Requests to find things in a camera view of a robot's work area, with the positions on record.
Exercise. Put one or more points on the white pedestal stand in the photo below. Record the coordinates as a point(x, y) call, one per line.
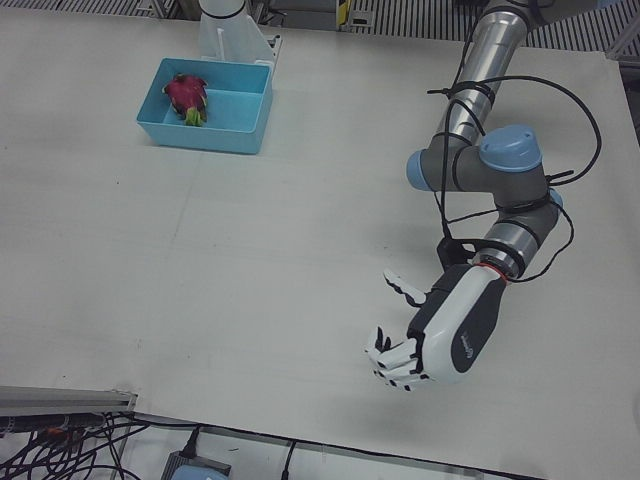
point(225, 30)

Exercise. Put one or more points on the blue plastic bin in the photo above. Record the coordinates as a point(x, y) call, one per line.
point(230, 110)

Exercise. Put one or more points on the aluminium profile beam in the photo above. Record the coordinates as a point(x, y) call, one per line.
point(625, 37)

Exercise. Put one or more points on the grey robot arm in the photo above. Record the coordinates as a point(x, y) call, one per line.
point(490, 50)

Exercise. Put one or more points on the white grey robot hand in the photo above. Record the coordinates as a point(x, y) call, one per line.
point(465, 320)

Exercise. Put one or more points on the grey metal box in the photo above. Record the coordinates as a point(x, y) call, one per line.
point(172, 457)

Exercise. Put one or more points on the aluminium frame rail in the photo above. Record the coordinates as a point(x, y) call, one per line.
point(60, 400)

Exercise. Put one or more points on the red dragon fruit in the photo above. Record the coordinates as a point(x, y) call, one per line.
point(187, 95)

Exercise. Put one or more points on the yellow black post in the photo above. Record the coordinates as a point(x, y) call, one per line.
point(343, 10)

